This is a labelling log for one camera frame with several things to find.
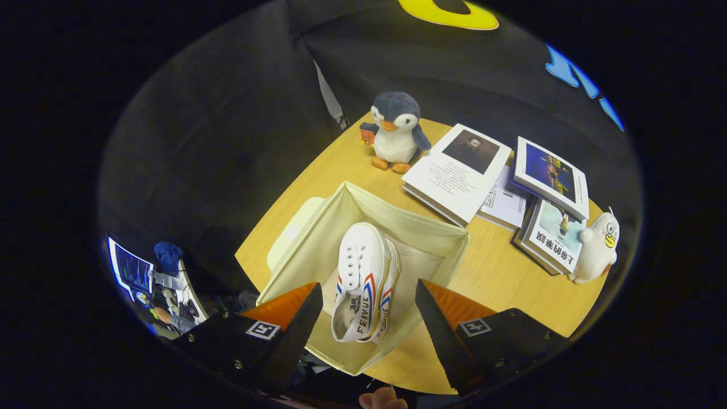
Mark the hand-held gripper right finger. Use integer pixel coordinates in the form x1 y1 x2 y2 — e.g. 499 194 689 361
415 279 571 397

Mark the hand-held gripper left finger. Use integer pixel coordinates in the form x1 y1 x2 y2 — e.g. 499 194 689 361
173 282 324 398

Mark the cream fabric storage box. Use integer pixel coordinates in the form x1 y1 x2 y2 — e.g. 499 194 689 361
257 181 471 377

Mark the white printed booklet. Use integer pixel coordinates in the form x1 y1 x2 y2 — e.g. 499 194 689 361
476 165 534 232

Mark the thick book with pale cover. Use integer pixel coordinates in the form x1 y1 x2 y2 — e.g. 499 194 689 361
511 196 588 277

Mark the blue soft object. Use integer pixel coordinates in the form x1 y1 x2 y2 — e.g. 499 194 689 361
153 241 183 277

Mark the white book with portrait cover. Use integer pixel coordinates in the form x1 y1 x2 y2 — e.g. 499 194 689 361
401 123 512 228

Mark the white duck plush toy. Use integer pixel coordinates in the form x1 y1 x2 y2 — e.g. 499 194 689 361
568 207 621 285

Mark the computer monitor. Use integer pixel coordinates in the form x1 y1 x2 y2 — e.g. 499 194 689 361
107 236 155 299

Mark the book with blue photo cover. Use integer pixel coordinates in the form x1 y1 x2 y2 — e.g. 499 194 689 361
512 136 590 222

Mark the penguin plush toy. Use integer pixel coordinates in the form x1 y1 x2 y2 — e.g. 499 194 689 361
360 91 432 174

